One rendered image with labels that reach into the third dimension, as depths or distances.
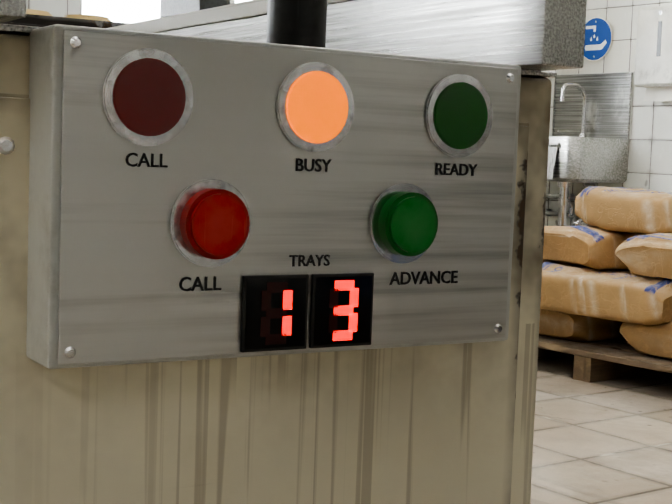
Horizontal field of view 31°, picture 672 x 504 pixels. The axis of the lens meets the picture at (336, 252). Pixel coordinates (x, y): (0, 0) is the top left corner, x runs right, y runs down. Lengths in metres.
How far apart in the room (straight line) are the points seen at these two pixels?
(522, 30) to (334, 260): 0.17
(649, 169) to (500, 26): 4.93
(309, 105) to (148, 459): 0.18
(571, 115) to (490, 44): 5.22
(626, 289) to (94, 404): 3.83
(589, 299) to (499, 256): 3.81
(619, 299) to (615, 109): 1.56
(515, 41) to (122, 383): 0.27
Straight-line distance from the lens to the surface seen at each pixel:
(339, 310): 0.55
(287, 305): 0.54
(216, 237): 0.51
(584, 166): 5.42
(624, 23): 5.72
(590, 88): 5.80
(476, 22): 0.67
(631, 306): 4.31
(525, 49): 0.63
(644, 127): 5.60
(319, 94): 0.54
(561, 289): 4.48
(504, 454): 0.67
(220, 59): 0.52
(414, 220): 0.56
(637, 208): 4.56
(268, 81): 0.53
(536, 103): 0.66
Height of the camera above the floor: 0.79
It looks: 5 degrees down
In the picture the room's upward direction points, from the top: 2 degrees clockwise
